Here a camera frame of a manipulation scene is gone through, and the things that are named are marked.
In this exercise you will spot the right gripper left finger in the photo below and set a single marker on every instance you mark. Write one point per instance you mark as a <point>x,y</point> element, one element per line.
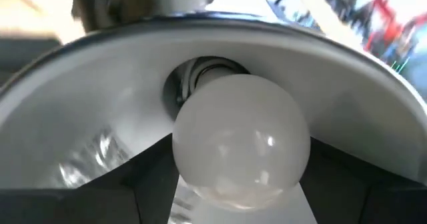
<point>133,197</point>

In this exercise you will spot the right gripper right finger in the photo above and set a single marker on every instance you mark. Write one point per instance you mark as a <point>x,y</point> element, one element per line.
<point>360,200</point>

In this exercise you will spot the black desk lamp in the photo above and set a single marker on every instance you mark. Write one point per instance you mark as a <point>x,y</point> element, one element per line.
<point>83,100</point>

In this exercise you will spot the white lightbulb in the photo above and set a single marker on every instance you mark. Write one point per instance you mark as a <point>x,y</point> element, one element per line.
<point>240,140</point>

